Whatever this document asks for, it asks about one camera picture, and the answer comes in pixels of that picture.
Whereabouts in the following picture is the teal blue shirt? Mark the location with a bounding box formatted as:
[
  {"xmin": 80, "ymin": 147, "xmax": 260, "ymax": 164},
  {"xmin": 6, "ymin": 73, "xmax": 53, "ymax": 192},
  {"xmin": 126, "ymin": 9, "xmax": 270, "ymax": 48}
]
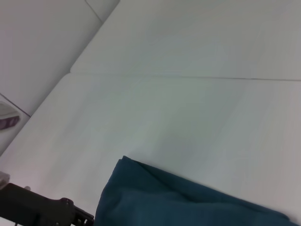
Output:
[{"xmin": 94, "ymin": 155, "xmax": 301, "ymax": 226}]

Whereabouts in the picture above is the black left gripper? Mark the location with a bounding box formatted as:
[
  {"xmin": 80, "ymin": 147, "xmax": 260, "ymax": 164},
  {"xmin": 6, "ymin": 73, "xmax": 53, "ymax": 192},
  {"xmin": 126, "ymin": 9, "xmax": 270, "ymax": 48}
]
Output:
[{"xmin": 0, "ymin": 183, "xmax": 95, "ymax": 226}]

